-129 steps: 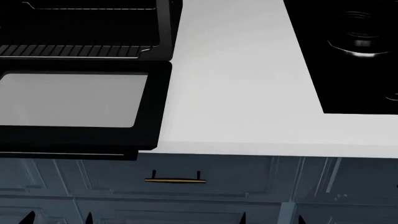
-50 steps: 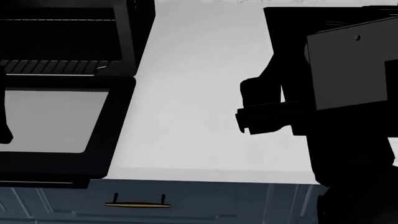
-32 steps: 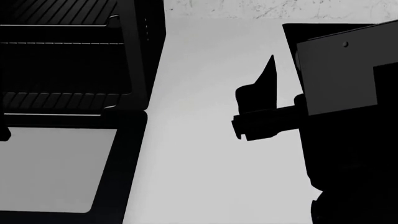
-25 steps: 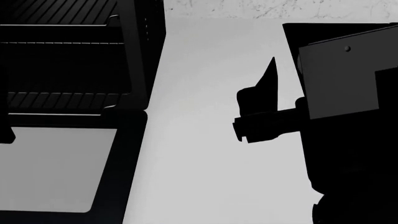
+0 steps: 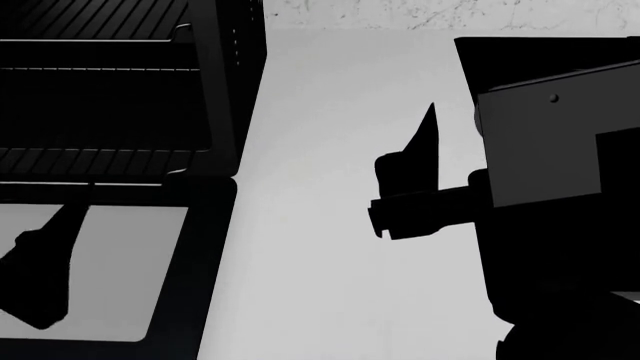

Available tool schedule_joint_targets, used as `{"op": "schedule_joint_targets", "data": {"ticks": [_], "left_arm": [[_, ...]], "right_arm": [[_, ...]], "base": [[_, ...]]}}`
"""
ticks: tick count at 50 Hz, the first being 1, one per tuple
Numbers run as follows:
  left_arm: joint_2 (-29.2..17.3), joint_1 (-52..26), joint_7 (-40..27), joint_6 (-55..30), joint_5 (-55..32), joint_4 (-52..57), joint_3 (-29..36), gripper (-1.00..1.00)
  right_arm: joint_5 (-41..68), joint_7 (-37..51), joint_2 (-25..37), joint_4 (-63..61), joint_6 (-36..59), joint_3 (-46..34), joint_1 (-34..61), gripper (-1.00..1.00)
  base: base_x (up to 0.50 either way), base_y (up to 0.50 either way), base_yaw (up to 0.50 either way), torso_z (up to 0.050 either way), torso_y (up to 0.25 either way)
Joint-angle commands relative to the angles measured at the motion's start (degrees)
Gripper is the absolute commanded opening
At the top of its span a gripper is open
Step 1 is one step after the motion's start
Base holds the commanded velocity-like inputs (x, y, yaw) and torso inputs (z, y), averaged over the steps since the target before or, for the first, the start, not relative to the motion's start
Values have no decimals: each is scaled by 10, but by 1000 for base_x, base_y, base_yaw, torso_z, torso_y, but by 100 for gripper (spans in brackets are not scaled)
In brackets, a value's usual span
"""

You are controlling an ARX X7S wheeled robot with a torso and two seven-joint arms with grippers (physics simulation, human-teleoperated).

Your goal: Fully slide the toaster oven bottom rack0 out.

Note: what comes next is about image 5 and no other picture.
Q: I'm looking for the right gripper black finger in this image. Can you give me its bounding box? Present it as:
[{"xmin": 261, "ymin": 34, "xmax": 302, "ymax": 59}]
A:
[{"xmin": 374, "ymin": 101, "xmax": 442, "ymax": 199}]

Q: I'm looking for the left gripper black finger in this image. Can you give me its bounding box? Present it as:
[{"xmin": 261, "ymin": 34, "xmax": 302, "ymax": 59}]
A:
[{"xmin": 28, "ymin": 182, "xmax": 96, "ymax": 242}]

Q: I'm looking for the black wire oven rack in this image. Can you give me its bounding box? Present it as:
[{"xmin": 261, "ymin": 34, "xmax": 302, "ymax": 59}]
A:
[
  {"xmin": 0, "ymin": 22, "xmax": 202, "ymax": 73},
  {"xmin": 0, "ymin": 147, "xmax": 213, "ymax": 188}
]

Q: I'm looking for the black toaster oven body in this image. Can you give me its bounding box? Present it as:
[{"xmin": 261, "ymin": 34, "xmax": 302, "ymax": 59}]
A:
[{"xmin": 0, "ymin": 0, "xmax": 269, "ymax": 178}]

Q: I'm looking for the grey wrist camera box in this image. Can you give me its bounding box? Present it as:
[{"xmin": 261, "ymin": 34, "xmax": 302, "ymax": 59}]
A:
[{"xmin": 473, "ymin": 58, "xmax": 640, "ymax": 210}]

